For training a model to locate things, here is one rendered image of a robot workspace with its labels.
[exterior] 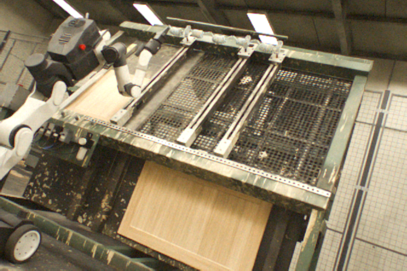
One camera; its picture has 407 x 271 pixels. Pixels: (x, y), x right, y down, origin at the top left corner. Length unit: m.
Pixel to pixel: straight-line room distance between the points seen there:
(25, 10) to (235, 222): 10.61
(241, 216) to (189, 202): 0.35
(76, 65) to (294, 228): 1.60
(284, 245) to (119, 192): 1.15
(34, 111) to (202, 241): 1.24
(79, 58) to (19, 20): 9.77
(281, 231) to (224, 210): 0.36
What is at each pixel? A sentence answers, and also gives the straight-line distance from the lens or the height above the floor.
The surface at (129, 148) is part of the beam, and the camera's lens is 2.45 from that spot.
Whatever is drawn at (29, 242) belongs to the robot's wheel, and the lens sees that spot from 2.33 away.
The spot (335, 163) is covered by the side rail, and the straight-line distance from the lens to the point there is 2.25.
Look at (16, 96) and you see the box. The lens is 2.86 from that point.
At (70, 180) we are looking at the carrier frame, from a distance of 2.93.
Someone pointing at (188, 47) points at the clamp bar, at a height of 1.77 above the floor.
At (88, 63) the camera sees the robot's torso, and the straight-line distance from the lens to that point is 2.45.
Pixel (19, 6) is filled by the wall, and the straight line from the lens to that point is 12.13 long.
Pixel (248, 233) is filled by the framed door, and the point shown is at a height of 0.55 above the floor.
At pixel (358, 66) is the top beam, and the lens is 2.95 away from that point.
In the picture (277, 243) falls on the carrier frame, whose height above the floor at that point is 0.56.
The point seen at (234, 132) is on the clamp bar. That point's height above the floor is 1.09.
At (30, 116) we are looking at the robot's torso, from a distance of 2.32.
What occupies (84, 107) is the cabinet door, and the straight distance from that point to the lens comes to 2.88.
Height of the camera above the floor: 0.63
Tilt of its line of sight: 12 degrees up
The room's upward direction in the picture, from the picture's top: 20 degrees clockwise
